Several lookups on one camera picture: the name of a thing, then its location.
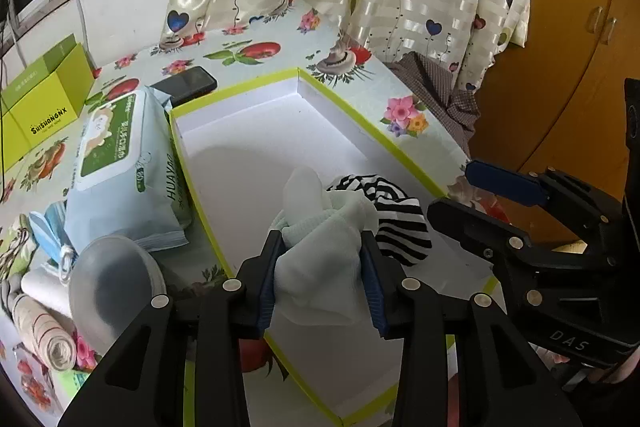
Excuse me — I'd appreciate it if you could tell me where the clear plastic round container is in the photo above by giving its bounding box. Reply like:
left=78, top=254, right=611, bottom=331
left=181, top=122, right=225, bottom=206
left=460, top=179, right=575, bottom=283
left=68, top=235, right=166, bottom=355

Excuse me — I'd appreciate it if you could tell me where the beige striped cloth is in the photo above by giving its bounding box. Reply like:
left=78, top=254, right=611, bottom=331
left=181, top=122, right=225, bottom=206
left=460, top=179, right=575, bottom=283
left=12, top=294, right=77, bottom=372

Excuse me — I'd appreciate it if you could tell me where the wet wipes pack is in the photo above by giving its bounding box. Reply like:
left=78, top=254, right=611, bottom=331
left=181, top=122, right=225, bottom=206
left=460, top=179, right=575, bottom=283
left=64, top=87, right=192, bottom=253

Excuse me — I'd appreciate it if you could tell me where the wooden cabinet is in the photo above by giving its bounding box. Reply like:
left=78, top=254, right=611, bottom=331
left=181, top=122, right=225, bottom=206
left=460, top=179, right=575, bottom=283
left=470, top=0, right=639, bottom=198

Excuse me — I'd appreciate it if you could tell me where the lime green cardboard box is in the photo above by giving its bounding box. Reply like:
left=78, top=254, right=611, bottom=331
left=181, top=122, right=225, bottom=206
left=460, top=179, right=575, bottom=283
left=1, top=35, right=94, bottom=169

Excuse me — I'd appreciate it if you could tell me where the pale mint sock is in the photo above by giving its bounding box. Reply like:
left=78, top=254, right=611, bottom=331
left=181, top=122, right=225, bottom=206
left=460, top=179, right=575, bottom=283
left=271, top=167, right=378, bottom=326

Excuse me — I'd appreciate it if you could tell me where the brown checkered cloth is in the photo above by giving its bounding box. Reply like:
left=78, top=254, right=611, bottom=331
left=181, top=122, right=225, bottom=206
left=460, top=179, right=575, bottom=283
left=385, top=52, right=480, bottom=155

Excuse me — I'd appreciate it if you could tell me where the white tray box green rim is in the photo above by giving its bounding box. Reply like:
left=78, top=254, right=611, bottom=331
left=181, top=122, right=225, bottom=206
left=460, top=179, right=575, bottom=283
left=171, top=69, right=468, bottom=426

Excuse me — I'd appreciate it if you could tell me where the black smartphone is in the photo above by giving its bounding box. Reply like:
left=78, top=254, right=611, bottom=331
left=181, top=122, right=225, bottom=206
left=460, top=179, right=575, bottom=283
left=152, top=66, right=218, bottom=108

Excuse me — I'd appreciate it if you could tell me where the black white striped sock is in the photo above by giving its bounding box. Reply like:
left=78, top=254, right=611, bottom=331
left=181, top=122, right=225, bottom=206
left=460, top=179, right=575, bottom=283
left=326, top=174, right=433, bottom=267

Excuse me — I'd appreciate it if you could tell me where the black mounted camera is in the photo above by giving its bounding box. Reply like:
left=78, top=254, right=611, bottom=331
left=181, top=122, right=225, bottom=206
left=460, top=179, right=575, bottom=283
left=624, top=78, right=640, bottom=227

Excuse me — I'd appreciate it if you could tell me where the blue face mask pack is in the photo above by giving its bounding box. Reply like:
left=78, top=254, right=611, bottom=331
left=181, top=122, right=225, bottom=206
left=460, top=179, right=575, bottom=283
left=28, top=200, right=76, bottom=269

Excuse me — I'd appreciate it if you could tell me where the rolled white towel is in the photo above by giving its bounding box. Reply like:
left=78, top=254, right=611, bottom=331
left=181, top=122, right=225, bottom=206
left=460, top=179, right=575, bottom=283
left=21, top=267, right=72, bottom=317

